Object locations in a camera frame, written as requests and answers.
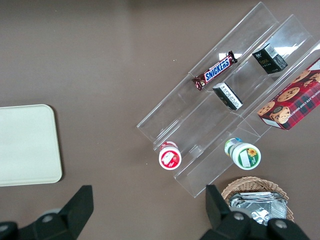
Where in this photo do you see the green sunflower yogurt cup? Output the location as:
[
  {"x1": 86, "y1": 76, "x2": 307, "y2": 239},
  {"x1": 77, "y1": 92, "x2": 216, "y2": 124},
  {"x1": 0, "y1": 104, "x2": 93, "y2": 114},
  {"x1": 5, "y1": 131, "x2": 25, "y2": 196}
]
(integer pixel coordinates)
[{"x1": 224, "y1": 137, "x2": 262, "y2": 171}]

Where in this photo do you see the black box with white label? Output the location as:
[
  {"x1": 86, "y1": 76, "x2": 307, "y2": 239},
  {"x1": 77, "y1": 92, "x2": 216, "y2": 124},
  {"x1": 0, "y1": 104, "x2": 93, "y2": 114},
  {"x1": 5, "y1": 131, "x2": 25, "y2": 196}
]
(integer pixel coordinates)
[{"x1": 212, "y1": 82, "x2": 244, "y2": 111}]

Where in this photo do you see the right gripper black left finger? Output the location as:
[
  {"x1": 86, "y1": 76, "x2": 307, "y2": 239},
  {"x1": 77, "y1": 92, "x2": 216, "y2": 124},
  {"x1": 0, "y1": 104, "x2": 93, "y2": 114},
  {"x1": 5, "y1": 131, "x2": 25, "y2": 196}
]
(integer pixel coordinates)
[{"x1": 0, "y1": 185, "x2": 95, "y2": 240}]

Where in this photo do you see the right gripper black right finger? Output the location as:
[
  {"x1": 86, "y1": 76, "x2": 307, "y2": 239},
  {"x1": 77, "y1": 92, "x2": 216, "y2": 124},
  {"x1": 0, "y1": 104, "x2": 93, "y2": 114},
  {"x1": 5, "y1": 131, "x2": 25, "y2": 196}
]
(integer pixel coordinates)
[{"x1": 199, "y1": 184, "x2": 311, "y2": 240}]

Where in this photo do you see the Snickers chocolate bar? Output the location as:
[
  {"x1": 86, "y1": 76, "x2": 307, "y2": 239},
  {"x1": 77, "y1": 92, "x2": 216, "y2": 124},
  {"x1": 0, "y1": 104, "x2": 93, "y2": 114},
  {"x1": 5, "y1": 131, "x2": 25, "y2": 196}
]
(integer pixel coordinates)
[{"x1": 191, "y1": 50, "x2": 238, "y2": 91}]

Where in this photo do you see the foil wrapped sandwich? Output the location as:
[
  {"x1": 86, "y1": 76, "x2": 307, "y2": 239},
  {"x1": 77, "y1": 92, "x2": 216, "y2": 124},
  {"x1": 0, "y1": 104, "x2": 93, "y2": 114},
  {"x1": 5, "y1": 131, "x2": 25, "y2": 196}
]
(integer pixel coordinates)
[{"x1": 228, "y1": 191, "x2": 288, "y2": 227}]

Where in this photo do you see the clear acrylic stepped shelf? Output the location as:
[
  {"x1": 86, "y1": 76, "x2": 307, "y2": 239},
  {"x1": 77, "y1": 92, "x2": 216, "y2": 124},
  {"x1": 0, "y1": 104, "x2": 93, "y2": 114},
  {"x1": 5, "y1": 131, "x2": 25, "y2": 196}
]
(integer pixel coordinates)
[{"x1": 136, "y1": 1, "x2": 320, "y2": 199}]

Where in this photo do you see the light tan wicker basket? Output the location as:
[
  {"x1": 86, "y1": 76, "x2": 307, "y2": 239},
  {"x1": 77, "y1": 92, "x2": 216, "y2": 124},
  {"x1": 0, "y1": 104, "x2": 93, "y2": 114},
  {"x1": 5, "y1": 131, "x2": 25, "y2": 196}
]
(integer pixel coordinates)
[{"x1": 221, "y1": 176, "x2": 296, "y2": 223}]

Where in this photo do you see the red tartan cookie box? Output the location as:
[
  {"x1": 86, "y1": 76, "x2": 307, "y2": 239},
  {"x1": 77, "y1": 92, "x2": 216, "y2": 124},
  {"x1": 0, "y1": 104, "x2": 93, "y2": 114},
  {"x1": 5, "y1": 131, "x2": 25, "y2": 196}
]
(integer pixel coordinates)
[{"x1": 257, "y1": 57, "x2": 320, "y2": 131}]

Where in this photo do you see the cream rectangular tray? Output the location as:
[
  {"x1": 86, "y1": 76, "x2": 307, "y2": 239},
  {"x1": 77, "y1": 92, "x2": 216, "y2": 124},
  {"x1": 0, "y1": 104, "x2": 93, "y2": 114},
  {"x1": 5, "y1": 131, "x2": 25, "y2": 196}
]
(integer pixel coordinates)
[{"x1": 0, "y1": 104, "x2": 63, "y2": 187}]

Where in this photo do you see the red strawberry yogurt cup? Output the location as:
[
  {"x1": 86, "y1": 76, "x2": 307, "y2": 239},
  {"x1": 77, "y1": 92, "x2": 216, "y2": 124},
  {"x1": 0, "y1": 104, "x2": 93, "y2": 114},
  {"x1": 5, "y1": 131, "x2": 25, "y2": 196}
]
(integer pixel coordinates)
[{"x1": 158, "y1": 140, "x2": 182, "y2": 171}]

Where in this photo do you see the black box with gold print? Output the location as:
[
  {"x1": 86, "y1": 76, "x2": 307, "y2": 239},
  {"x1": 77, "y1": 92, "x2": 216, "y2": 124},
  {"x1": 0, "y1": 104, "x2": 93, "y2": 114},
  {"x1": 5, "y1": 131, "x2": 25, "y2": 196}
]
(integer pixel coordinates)
[{"x1": 252, "y1": 43, "x2": 289, "y2": 75}]

